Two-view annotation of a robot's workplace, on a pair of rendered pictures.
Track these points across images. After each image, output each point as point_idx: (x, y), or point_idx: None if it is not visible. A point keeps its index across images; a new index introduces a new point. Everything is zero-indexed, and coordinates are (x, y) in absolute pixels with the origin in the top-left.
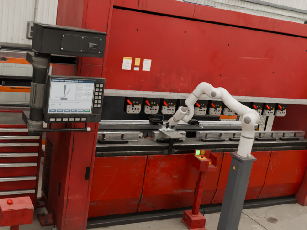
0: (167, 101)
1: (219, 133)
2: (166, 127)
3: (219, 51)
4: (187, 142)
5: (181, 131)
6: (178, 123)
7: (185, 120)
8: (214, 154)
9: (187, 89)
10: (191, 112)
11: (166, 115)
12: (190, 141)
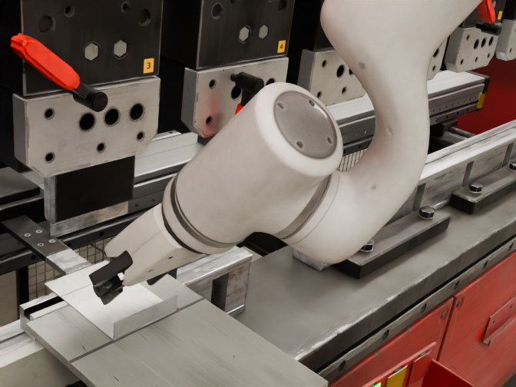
0: (68, 37)
1: (414, 190)
2: (100, 296)
3: None
4: (269, 327)
5: (215, 254)
6: (163, 169)
7: (332, 245)
8: (419, 332)
9: None
10: (421, 146)
11: (75, 178)
12: (287, 309)
